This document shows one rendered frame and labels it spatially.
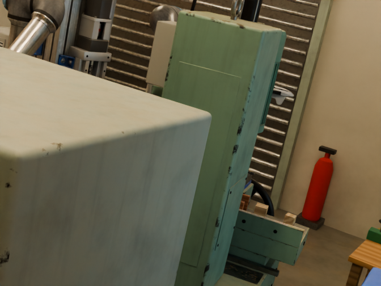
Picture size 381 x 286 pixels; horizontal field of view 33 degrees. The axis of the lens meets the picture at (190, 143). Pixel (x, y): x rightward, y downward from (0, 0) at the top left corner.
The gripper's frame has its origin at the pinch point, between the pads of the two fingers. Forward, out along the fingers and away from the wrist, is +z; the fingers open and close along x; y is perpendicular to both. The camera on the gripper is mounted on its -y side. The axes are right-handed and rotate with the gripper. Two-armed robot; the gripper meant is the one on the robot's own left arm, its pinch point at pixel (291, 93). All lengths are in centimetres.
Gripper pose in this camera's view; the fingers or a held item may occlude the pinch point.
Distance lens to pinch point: 266.1
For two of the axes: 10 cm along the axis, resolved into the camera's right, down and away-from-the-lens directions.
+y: -1.7, 9.1, 3.7
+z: 9.3, 2.7, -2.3
